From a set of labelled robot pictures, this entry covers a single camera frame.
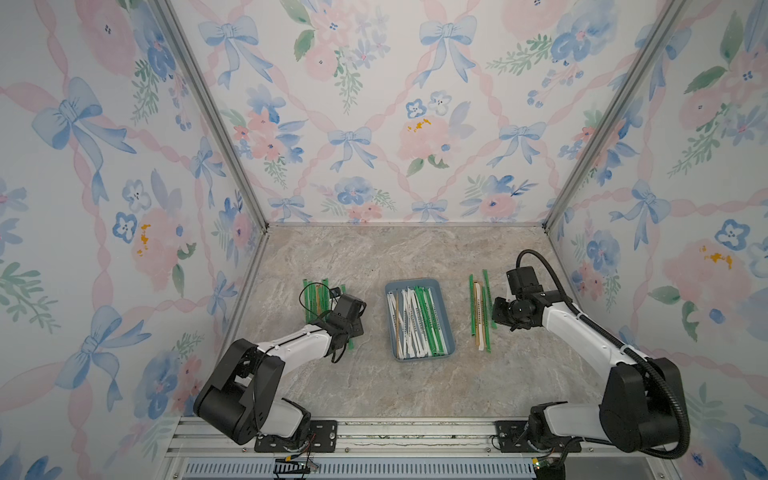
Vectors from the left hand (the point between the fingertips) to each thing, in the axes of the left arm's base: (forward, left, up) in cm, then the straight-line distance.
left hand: (354, 320), depth 93 cm
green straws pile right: (+6, -38, -1) cm, 39 cm away
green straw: (0, -24, 0) cm, 24 cm away
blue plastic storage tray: (+12, -26, 0) cm, 29 cm away
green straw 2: (+10, +17, -2) cm, 19 cm away
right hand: (0, -44, +5) cm, 44 cm away
